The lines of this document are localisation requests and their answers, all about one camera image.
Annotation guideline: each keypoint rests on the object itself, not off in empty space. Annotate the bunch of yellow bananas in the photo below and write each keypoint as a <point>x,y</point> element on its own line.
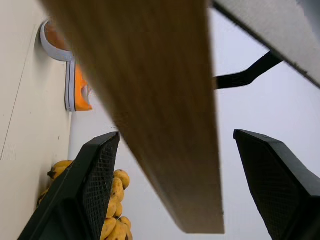
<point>116,197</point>

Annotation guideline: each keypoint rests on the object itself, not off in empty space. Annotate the orange sneaker white sole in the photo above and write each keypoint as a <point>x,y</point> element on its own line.
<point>77,92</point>
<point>53,46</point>

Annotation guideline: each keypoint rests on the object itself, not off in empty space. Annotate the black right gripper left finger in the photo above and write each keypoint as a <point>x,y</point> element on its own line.
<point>75,195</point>

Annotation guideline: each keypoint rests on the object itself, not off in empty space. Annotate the wooden plank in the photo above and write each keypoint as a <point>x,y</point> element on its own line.
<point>155,105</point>

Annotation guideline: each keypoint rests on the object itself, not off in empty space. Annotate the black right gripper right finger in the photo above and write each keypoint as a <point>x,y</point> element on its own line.
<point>282,185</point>

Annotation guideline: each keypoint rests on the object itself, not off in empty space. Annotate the black frame stand leg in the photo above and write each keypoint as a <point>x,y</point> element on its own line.
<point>240,78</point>

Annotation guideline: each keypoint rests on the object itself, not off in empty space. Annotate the grey textured board black edge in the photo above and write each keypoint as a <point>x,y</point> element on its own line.
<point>280,27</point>

